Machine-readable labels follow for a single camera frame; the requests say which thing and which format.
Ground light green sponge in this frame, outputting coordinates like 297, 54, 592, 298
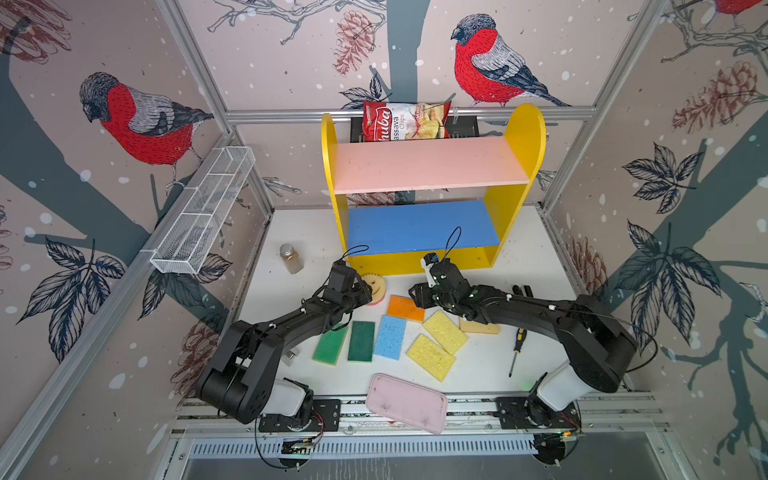
312, 326, 349, 366

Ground black yellow screwdriver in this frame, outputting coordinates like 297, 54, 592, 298
508, 328, 527, 377

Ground yellow sponge upper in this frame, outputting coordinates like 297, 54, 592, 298
423, 311, 468, 355

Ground blue cellulose sponge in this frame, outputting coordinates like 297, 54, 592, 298
374, 315, 406, 360

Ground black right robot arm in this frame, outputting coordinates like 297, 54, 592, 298
408, 258, 638, 393

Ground yellow shelf pink blue boards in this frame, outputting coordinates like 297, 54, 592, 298
321, 104, 547, 276

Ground pink plastic tray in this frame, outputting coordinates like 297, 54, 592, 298
365, 374, 448, 435

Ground yellow smiley round sponge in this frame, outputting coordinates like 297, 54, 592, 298
361, 273, 387, 306

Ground yellow sponge lower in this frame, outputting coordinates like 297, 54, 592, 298
406, 334, 456, 382

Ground orange rectangular sponge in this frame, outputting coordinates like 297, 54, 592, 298
386, 295, 425, 323

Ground red chips bag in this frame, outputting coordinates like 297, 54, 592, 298
363, 101, 451, 142

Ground glass spice jar silver lid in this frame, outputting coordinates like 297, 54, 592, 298
279, 243, 304, 274

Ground beige orange-backed sponge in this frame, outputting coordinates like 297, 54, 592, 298
459, 318, 500, 335

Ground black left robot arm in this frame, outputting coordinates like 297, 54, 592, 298
194, 260, 373, 424

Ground dark green scouring sponge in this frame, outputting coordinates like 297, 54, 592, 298
347, 321, 376, 363

